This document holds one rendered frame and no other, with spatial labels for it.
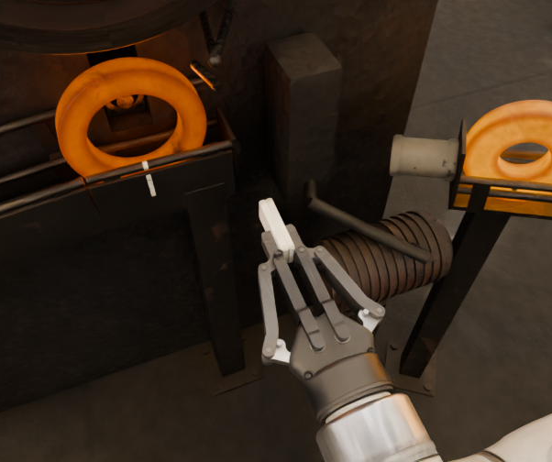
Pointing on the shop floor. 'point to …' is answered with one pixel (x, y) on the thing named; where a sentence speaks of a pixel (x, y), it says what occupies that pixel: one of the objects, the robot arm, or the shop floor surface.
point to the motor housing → (390, 258)
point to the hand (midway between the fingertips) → (275, 230)
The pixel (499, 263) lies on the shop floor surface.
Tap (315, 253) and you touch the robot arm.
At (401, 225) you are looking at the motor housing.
